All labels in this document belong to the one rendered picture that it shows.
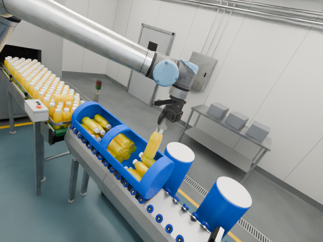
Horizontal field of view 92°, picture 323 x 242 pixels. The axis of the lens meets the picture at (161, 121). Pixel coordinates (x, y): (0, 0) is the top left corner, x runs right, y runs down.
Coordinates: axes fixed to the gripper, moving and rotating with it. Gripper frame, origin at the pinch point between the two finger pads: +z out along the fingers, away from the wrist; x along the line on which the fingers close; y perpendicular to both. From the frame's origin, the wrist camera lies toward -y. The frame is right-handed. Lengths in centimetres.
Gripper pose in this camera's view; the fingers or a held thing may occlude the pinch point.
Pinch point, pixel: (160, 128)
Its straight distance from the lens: 85.5
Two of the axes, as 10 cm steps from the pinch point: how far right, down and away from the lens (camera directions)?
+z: -3.3, 8.6, 4.0
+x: 5.8, -1.5, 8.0
